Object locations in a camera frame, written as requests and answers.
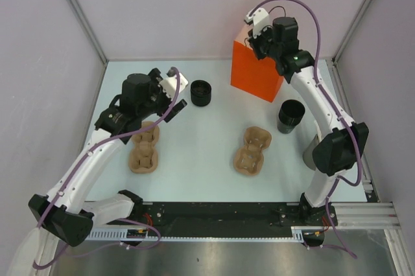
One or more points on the white slotted cable duct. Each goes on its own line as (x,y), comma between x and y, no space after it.
(130,234)

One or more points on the grey straw holder cup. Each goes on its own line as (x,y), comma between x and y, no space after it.
(308,152)

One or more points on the brown cup carrier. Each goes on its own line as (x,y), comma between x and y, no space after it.
(143,158)
(249,158)

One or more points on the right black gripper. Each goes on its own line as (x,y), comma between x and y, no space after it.
(254,41)

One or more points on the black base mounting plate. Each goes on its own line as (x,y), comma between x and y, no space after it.
(229,219)

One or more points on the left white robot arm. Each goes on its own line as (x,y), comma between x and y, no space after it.
(64,211)

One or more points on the stack of black lids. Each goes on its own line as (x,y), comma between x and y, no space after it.
(200,93)

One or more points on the stack of black cups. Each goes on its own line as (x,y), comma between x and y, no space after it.
(290,115)

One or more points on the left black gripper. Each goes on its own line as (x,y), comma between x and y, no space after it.
(155,79)

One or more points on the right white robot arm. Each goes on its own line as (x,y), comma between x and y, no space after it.
(342,139)

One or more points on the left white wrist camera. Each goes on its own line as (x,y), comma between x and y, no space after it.
(175,81)

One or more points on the orange paper bag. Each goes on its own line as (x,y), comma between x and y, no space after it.
(256,77)

